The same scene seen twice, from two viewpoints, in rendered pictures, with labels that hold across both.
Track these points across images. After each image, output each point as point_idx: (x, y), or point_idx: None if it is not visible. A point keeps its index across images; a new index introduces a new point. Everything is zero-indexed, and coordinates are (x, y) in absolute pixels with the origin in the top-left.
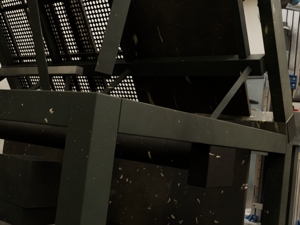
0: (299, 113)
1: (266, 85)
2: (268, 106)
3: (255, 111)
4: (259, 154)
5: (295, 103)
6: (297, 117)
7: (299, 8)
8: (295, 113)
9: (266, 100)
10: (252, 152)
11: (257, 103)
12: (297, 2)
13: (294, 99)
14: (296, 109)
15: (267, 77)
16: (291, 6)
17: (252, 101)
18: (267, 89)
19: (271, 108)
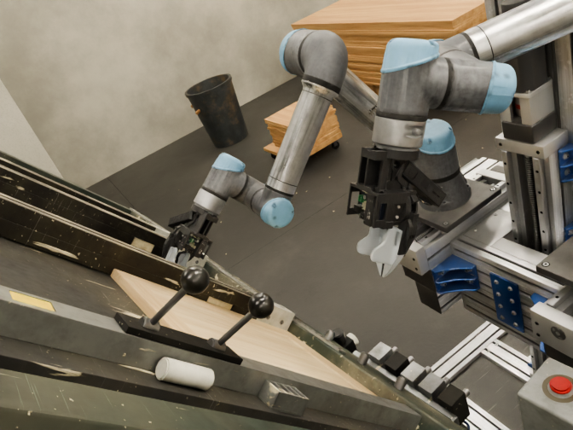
0: (567, 424)
1: (506, 177)
2: (521, 220)
3: (442, 429)
4: (515, 336)
5: (566, 328)
6: (561, 427)
7: (533, 49)
8: (555, 419)
9: (512, 211)
10: (500, 328)
11: (498, 194)
12: (502, 111)
13: (570, 284)
14: (562, 390)
15: (503, 160)
16: (499, 61)
17: (480, 207)
18: (510, 186)
19: (531, 219)
